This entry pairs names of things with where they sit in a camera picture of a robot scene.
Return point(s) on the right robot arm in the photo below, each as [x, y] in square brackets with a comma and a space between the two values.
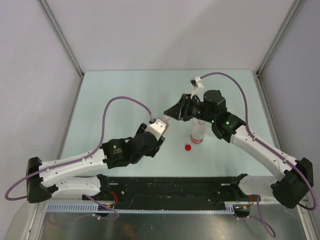
[291, 178]

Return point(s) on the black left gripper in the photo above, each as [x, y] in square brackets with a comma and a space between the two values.
[152, 152]

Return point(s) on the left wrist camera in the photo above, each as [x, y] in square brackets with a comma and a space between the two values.
[156, 128]

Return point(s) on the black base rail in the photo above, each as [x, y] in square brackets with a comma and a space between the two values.
[158, 192]

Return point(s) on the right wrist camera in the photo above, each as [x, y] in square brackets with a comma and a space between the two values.
[197, 86]

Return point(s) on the right aluminium corner post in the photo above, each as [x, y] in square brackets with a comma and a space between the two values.
[280, 34]

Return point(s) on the amber tea bottle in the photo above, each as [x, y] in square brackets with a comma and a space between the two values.
[166, 120]

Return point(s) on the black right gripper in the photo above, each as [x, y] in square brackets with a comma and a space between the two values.
[180, 111]

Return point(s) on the left aluminium corner post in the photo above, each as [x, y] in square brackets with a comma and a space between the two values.
[49, 15]

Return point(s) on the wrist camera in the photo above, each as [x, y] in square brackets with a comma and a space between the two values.
[197, 86]
[156, 128]

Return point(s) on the grey slotted cable duct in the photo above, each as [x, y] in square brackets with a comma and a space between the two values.
[225, 208]

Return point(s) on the clear red-label water bottle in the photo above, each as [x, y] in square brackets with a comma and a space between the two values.
[198, 132]

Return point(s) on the aluminium corner post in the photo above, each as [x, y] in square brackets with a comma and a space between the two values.
[49, 15]
[280, 34]

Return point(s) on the red bottle cap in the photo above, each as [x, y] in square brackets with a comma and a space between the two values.
[188, 147]

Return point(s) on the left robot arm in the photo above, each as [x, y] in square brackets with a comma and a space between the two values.
[44, 176]

